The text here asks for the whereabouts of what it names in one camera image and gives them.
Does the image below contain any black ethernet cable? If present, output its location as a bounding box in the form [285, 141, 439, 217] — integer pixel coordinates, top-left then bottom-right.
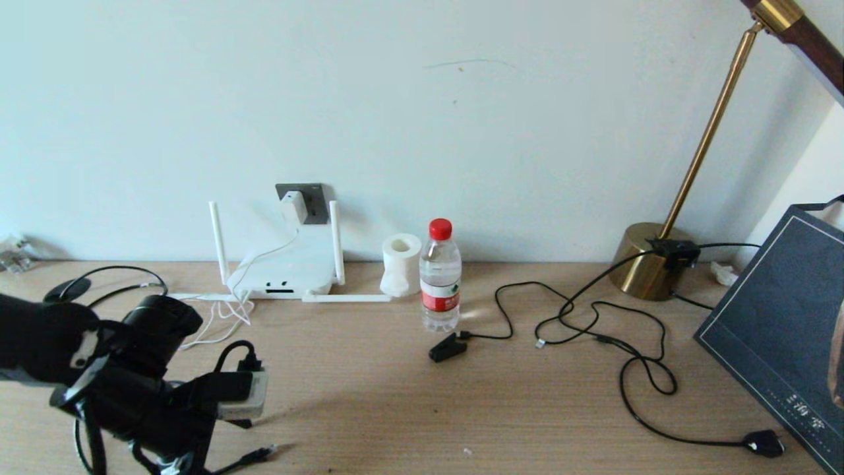
[71, 265, 278, 475]

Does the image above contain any white power adapter with cable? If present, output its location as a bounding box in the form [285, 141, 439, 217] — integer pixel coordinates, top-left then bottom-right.
[178, 191, 309, 350]

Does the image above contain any white router with antennas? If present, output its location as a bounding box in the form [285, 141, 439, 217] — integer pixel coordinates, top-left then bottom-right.
[164, 200, 392, 304]

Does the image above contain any black round desk grommet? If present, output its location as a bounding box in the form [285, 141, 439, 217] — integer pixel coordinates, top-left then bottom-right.
[42, 277, 92, 305]

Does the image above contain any clear plastic object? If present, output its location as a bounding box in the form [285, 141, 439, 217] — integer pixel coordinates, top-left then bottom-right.
[0, 234, 34, 274]

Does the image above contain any white toilet paper roll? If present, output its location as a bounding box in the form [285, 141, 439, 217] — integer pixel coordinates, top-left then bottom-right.
[379, 233, 423, 298]

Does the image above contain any water bottle with red cap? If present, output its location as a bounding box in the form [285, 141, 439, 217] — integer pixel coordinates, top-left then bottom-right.
[419, 218, 462, 333]

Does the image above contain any brass desk lamp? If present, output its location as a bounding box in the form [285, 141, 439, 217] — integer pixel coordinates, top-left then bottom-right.
[609, 0, 844, 302]

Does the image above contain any black inline adapter box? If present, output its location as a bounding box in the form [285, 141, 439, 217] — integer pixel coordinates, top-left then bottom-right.
[648, 239, 702, 271]

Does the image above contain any dark teal gift bag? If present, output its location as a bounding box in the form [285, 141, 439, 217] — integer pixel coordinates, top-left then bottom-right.
[694, 195, 844, 475]

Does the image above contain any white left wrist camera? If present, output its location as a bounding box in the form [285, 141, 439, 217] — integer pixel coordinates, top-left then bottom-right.
[216, 369, 269, 422]

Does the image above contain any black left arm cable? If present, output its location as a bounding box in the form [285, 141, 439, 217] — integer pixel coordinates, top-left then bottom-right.
[69, 340, 264, 475]

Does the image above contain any black clip charger with cable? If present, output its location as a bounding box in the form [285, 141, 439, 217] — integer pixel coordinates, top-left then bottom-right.
[429, 282, 574, 364]

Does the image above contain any grey wall socket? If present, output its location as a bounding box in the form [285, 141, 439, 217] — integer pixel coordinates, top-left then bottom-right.
[275, 183, 330, 226]

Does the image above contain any black cable with silver connector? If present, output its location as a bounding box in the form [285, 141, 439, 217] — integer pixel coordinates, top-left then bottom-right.
[534, 249, 657, 348]

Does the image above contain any black power cord with plug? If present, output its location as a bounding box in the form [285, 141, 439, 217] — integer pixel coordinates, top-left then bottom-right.
[559, 300, 785, 459]

